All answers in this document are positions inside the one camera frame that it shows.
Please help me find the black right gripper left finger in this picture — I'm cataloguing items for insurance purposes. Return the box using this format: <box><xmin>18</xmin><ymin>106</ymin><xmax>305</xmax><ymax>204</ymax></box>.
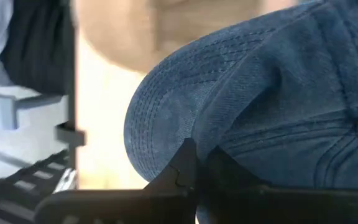
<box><xmin>35</xmin><ymin>138</ymin><xmax>198</xmax><ymax>224</ymax></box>

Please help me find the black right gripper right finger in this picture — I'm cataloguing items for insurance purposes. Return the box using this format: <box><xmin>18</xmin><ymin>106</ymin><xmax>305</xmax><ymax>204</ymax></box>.
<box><xmin>197</xmin><ymin>146</ymin><xmax>358</xmax><ymax>224</ymax></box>

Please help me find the denim cloth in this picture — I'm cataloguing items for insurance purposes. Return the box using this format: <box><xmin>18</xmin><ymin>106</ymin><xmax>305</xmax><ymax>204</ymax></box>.
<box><xmin>123</xmin><ymin>0</ymin><xmax>358</xmax><ymax>224</ymax></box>

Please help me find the black aluminium table frame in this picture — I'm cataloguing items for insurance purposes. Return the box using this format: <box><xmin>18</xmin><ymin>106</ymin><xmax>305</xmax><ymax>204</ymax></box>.
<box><xmin>54</xmin><ymin>0</ymin><xmax>86</xmax><ymax>190</ymax></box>

